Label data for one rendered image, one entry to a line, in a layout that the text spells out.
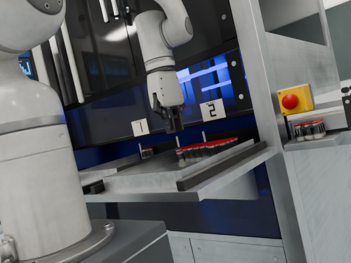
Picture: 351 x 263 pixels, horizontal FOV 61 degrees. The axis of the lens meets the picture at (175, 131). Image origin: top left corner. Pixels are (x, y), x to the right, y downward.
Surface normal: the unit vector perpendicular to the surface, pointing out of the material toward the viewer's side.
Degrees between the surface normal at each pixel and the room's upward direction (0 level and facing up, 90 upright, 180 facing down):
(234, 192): 90
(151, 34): 89
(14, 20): 132
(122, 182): 90
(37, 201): 90
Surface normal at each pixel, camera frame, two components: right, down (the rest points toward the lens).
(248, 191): 0.76, -0.15
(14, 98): 0.30, -0.18
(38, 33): 0.55, 0.81
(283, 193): -0.61, 0.17
